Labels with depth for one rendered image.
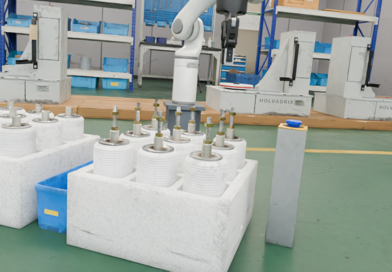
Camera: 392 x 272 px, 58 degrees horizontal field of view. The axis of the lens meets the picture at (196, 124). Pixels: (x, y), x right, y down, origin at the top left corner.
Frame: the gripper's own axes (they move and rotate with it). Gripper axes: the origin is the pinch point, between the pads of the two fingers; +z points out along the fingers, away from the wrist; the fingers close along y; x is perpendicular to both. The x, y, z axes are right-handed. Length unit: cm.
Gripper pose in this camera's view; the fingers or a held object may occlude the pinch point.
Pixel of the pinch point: (227, 59)
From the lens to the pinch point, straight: 89.1
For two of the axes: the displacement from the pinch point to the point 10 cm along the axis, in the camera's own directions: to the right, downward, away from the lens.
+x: 10.0, 0.7, 0.4
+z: -0.7, 9.8, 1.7
